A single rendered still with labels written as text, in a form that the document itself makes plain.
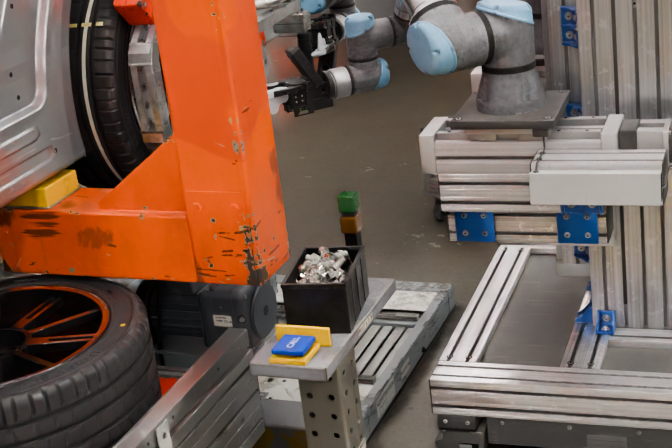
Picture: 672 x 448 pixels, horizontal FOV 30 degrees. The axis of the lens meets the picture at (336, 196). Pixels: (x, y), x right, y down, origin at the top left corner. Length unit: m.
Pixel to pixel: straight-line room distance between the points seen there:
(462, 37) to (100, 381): 1.01
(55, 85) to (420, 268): 1.53
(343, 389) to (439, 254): 1.48
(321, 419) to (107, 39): 1.04
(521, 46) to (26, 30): 1.10
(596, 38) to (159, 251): 1.07
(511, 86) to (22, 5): 1.09
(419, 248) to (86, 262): 1.54
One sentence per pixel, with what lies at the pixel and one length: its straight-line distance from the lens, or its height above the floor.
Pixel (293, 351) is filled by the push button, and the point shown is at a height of 0.48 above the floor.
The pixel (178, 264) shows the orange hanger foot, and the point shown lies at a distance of 2.79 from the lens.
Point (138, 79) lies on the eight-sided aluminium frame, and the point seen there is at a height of 0.90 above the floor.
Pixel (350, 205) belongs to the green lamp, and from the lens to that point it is 2.77.
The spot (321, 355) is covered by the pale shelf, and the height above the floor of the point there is 0.45.
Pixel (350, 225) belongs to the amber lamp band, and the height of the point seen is 0.59.
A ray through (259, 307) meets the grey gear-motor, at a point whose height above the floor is 0.34.
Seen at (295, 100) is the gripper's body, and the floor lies 0.80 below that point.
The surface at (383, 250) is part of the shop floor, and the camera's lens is 4.18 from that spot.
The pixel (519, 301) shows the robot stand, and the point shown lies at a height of 0.21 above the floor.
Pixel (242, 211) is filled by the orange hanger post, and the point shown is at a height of 0.70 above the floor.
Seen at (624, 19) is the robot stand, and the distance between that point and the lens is 2.80.
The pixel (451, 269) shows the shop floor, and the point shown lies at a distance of 3.98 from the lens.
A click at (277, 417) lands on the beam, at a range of 3.00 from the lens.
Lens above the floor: 1.61
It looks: 20 degrees down
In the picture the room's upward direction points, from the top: 7 degrees counter-clockwise
